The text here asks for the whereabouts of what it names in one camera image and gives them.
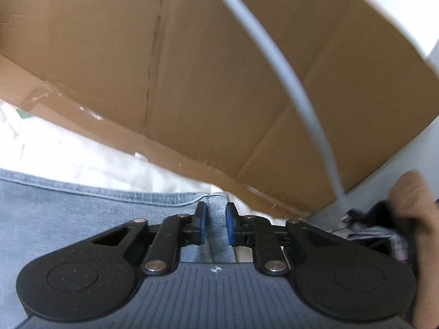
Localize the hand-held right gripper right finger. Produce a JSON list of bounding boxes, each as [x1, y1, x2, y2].
[[224, 202, 340, 276]]

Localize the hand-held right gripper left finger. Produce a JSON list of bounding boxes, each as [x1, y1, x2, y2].
[[92, 202, 209, 275]]

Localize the light blue jeans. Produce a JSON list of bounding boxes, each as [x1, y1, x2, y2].
[[0, 168, 254, 329]]

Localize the bear printed bedsheet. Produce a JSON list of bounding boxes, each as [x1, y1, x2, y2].
[[0, 99, 309, 220]]

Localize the folded cardboard sheet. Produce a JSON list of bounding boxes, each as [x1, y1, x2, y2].
[[0, 0, 439, 218]]

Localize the plaid cloth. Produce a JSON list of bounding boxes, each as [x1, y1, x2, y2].
[[339, 226, 412, 261]]

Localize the white cable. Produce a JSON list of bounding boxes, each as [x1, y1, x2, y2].
[[202, 0, 348, 209]]

